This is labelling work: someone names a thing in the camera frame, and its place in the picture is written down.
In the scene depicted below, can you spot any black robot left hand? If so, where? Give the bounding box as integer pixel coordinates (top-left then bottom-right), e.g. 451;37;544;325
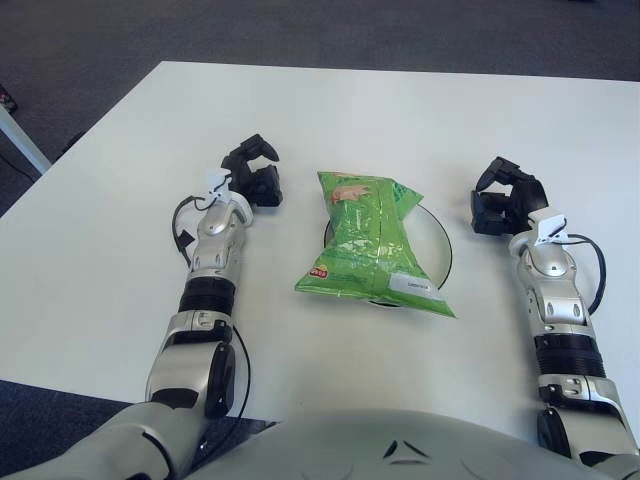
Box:
221;133;286;209

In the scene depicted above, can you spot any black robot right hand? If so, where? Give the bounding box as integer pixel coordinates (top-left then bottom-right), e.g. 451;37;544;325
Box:
469;156;550;236

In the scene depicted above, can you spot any green snack bag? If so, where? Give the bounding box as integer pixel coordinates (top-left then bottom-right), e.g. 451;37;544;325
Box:
293;169;457;320

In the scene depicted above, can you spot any white plate with black rim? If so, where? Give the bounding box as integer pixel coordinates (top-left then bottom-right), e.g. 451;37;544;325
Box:
323;202;454;307

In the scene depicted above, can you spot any white right wrist connector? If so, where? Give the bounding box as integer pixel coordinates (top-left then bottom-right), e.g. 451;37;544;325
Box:
532;213;569;246

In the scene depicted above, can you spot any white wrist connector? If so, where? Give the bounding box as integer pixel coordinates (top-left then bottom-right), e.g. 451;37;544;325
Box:
532;213;569;246
205;168;234;204

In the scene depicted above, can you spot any white left wrist connector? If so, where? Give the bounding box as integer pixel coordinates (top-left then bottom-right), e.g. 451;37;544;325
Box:
205;168;234;204

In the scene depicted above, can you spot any white neighbouring table leg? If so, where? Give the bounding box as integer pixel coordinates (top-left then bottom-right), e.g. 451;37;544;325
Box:
0;107;51;175

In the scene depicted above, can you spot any grey robot torso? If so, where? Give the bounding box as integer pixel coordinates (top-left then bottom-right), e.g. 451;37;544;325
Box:
64;407;640;480

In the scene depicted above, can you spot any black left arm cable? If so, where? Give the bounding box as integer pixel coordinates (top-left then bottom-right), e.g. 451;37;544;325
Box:
172;194;251;451

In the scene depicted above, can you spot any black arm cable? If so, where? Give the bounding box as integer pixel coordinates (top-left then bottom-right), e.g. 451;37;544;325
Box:
559;232;607;316
172;194;251;451

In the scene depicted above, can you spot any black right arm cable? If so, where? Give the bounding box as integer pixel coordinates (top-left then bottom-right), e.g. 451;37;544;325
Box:
559;232;607;316

